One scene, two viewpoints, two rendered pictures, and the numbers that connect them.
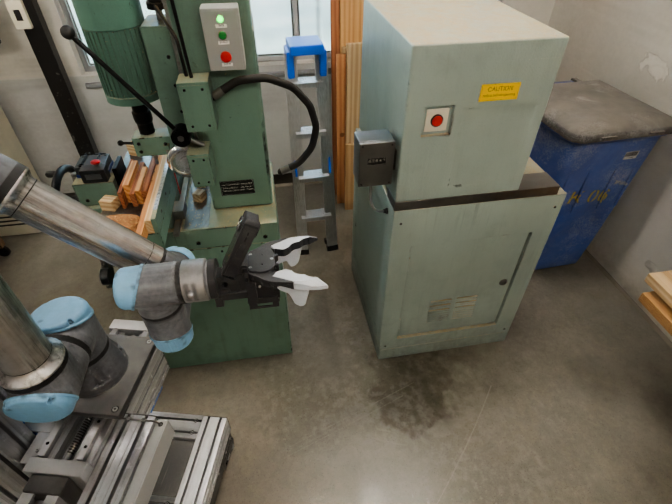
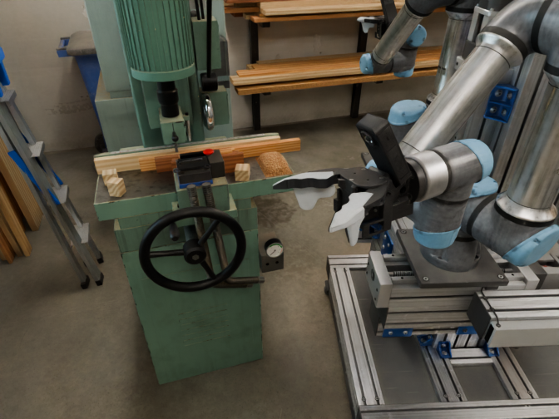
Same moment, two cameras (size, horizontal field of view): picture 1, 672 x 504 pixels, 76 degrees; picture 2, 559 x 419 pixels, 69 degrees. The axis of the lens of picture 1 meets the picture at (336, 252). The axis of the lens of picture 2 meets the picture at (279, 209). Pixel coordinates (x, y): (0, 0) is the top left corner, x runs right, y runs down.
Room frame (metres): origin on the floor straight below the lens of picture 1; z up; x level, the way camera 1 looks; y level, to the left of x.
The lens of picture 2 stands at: (1.21, 1.85, 1.54)
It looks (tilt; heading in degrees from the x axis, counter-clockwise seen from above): 35 degrees down; 262
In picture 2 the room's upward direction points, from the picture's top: straight up
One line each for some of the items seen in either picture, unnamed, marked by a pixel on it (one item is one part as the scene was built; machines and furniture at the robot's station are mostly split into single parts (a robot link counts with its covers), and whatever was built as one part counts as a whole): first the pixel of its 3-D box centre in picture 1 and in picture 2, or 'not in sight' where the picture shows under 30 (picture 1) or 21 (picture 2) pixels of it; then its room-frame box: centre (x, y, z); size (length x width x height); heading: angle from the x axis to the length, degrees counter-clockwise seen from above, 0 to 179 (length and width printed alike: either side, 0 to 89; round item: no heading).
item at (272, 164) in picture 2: (117, 222); (273, 160); (1.08, 0.69, 0.92); 0.14 x 0.09 x 0.04; 99
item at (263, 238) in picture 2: not in sight; (269, 252); (1.10, 0.75, 0.58); 0.12 x 0.08 x 0.08; 99
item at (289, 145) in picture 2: (153, 193); (223, 154); (1.24, 0.63, 0.92); 0.54 x 0.02 x 0.04; 9
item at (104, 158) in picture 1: (93, 166); (200, 167); (1.30, 0.83, 0.99); 0.13 x 0.11 x 0.06; 9
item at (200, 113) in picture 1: (198, 103); (205, 42); (1.27, 0.41, 1.23); 0.09 x 0.08 x 0.15; 99
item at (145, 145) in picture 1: (157, 144); (173, 126); (1.38, 0.63, 1.03); 0.14 x 0.07 x 0.09; 99
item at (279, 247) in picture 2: (108, 278); (273, 248); (1.09, 0.82, 0.65); 0.06 x 0.04 x 0.08; 9
